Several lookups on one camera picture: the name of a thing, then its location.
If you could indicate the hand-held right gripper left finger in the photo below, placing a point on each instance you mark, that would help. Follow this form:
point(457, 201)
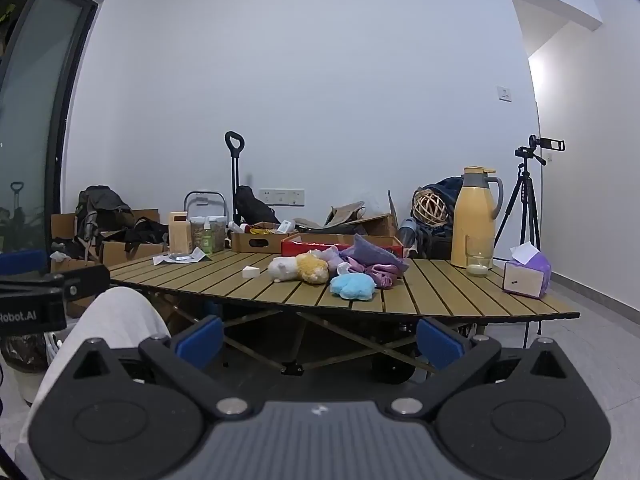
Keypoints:
point(200, 344)

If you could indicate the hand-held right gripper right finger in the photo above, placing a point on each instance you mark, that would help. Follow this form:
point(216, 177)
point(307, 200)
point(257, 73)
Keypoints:
point(440, 344)

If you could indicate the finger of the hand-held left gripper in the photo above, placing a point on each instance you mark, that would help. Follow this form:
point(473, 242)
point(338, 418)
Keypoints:
point(85, 277)

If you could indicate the white wedge sponge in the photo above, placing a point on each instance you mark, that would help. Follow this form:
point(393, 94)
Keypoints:
point(251, 273)

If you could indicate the pink satin cloth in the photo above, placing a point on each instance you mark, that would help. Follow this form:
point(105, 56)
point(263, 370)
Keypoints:
point(381, 273)

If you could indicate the blue plush toy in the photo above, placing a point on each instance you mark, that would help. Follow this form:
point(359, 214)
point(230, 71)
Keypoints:
point(352, 286)

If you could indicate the white and yellow plush toy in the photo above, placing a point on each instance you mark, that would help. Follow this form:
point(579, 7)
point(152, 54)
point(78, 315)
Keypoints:
point(286, 267)

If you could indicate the purple towel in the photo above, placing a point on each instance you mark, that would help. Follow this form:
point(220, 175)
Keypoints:
point(370, 252)

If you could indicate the orange cardboard box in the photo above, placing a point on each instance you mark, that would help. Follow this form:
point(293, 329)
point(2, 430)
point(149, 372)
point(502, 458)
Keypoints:
point(295, 249)

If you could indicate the low cardboard box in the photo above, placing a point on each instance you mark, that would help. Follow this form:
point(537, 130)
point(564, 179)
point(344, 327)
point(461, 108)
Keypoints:
point(135, 253)

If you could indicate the large open cardboard box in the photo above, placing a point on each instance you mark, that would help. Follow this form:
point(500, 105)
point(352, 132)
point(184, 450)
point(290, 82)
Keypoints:
point(62, 222)

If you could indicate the dark grey backpack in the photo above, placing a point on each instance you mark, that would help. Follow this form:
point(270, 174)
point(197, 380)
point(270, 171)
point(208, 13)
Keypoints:
point(100, 210)

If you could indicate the black cloth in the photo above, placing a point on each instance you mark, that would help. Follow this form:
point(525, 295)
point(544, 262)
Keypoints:
point(147, 230)

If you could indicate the white paper sheets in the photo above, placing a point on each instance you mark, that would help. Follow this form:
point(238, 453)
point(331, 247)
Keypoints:
point(175, 259)

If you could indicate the clear drinking glass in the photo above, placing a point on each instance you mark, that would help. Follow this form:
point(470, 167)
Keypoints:
point(480, 260)

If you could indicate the black suitcase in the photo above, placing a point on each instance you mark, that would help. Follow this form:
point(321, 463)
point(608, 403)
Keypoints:
point(437, 247)

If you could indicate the purple tissue pack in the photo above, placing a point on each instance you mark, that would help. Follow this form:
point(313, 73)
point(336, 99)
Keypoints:
point(522, 280)

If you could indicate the small brown cardboard box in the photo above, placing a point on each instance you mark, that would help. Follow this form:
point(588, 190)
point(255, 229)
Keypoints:
point(240, 245)

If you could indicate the clear jar with brown contents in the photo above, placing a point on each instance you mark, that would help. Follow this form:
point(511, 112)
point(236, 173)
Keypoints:
point(219, 235)

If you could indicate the folding slat table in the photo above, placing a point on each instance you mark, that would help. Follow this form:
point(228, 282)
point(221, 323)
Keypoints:
point(300, 292)

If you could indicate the clear water bottle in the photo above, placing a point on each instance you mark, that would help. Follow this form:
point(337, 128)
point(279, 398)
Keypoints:
point(407, 230)

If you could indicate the yellow thermos jug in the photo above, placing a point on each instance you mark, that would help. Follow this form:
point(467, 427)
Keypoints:
point(472, 220)

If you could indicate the printed large cardboard box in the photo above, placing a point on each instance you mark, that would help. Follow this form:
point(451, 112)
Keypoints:
point(380, 225)

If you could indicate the wicker ball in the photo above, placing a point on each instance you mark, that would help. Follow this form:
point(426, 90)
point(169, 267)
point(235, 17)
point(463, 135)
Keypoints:
point(418, 205)

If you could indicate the white plastic box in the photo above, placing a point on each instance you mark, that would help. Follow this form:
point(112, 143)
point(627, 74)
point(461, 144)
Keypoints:
point(285, 226)

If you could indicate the black bag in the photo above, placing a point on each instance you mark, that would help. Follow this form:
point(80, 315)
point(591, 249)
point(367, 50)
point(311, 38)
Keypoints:
point(250, 205)

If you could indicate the blue backpack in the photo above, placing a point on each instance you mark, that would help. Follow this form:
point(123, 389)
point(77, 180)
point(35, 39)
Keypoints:
point(447, 187)

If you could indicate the beige fuzzy mat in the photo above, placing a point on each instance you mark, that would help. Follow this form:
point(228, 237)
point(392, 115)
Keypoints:
point(345, 212)

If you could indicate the black jacket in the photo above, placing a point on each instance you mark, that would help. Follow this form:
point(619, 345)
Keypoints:
point(320, 230)

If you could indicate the glass sliding door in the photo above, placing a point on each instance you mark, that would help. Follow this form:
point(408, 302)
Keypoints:
point(35, 110)

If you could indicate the black tripod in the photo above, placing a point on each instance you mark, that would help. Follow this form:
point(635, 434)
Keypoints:
point(523, 180)

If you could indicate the grey metal tube frame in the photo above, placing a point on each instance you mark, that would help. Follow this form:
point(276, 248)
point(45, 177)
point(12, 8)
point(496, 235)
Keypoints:
point(186, 202)

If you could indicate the white wall socket strip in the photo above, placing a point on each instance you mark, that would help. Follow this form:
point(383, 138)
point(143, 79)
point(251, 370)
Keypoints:
point(282, 196)

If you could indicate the white wall switch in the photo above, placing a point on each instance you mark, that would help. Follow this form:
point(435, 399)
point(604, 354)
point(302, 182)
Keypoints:
point(505, 93)

